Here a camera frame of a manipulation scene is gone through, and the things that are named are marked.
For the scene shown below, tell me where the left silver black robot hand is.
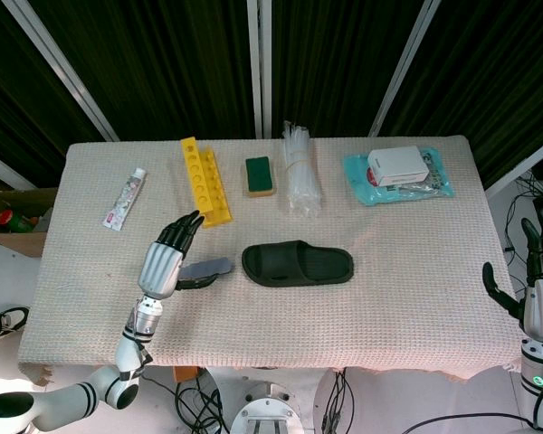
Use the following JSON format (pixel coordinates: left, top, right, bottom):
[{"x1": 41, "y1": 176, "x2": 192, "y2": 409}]
[{"x1": 137, "y1": 209, "x2": 219, "y2": 300}]

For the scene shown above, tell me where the black slipper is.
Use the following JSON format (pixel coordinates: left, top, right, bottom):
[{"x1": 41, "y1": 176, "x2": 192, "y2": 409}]
[{"x1": 241, "y1": 240, "x2": 356, "y2": 288}]

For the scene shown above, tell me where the white grey robot base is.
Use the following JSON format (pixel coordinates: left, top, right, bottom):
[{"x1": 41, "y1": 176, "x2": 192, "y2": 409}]
[{"x1": 229, "y1": 379, "x2": 320, "y2": 434}]

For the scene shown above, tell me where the white toothpaste tube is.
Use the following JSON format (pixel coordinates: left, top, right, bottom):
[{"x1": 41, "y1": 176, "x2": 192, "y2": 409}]
[{"x1": 100, "y1": 167, "x2": 148, "y2": 232}]

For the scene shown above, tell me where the yellow plastic tube rack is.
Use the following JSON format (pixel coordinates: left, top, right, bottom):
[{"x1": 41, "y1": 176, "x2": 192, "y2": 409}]
[{"x1": 179, "y1": 136, "x2": 233, "y2": 229}]

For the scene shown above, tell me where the orange block under table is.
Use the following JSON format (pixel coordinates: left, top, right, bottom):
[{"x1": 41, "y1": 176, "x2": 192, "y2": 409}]
[{"x1": 172, "y1": 364, "x2": 200, "y2": 385}]

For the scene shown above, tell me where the green yellow scrub sponge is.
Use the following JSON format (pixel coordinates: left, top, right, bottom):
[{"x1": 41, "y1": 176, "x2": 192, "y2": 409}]
[{"x1": 242, "y1": 156, "x2": 278, "y2": 199}]

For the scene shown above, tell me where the beige waffle tablecloth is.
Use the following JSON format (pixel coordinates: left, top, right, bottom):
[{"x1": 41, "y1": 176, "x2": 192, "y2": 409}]
[{"x1": 16, "y1": 134, "x2": 530, "y2": 385}]

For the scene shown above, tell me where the black white sneaker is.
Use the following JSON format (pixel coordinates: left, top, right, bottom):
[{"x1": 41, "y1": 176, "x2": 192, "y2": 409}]
[{"x1": 0, "y1": 306, "x2": 31, "y2": 338}]

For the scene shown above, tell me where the brown cardboard box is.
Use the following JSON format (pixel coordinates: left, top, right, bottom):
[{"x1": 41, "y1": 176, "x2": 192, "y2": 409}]
[{"x1": 0, "y1": 187, "x2": 59, "y2": 259}]

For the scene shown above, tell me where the red lidded green bottle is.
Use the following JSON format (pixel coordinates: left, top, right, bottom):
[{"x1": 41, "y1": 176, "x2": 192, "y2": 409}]
[{"x1": 0, "y1": 208, "x2": 40, "y2": 234}]

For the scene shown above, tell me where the bundle of clear straws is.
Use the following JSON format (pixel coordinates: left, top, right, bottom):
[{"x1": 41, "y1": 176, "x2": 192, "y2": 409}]
[{"x1": 280, "y1": 119, "x2": 322, "y2": 219}]

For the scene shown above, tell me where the teal wet wipes pack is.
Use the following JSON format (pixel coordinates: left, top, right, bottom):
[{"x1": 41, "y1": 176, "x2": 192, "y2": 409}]
[{"x1": 342, "y1": 146, "x2": 456, "y2": 207}]

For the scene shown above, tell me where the dark green curtain panel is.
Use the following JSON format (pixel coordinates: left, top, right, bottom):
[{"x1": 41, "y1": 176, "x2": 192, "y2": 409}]
[
  {"x1": 0, "y1": 0, "x2": 110, "y2": 189},
  {"x1": 377, "y1": 0, "x2": 543, "y2": 189},
  {"x1": 271, "y1": 0, "x2": 420, "y2": 139},
  {"x1": 26, "y1": 0, "x2": 259, "y2": 142}
]

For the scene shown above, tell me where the white cardboard carton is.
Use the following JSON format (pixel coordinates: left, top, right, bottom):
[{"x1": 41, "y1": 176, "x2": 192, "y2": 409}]
[{"x1": 367, "y1": 145, "x2": 432, "y2": 187}]

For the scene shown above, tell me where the black cable cluster by wall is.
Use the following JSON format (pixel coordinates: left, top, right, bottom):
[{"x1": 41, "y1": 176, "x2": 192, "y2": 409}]
[{"x1": 503, "y1": 174, "x2": 543, "y2": 290}]

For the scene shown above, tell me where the white metal frame post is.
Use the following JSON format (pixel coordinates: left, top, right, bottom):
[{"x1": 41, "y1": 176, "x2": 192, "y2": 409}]
[
  {"x1": 2, "y1": 0, "x2": 120, "y2": 143},
  {"x1": 0, "y1": 146, "x2": 37, "y2": 191},
  {"x1": 246, "y1": 0, "x2": 273, "y2": 139},
  {"x1": 483, "y1": 134, "x2": 543, "y2": 201},
  {"x1": 368, "y1": 0, "x2": 439, "y2": 138}
]

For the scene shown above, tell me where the black floor cable tangle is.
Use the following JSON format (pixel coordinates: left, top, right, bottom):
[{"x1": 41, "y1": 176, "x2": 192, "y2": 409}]
[{"x1": 153, "y1": 373, "x2": 231, "y2": 434}]

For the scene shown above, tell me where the black hanging cable bunch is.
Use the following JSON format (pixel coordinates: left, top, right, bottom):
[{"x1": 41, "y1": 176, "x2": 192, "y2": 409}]
[{"x1": 320, "y1": 368, "x2": 357, "y2": 434}]

